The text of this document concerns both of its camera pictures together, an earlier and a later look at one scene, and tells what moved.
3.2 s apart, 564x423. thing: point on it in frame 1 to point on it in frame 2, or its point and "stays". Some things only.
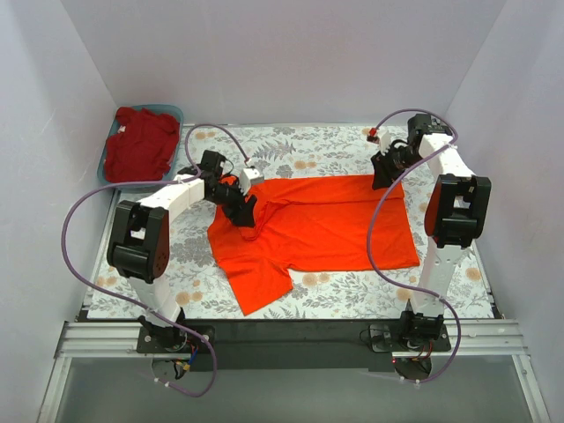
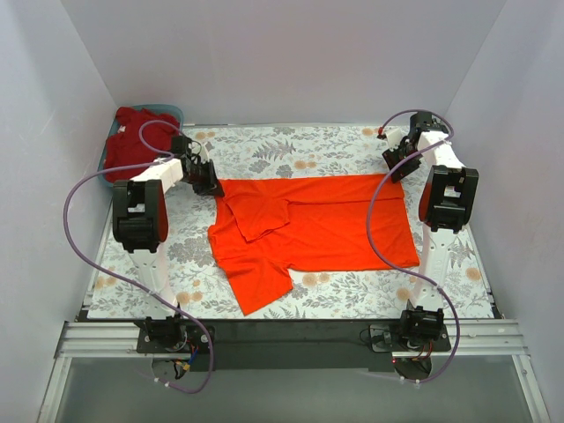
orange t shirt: x=313 y=223 stays
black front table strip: x=242 y=345 stays
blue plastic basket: x=174 y=111 stays
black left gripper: x=240 y=207 to x=205 y=179
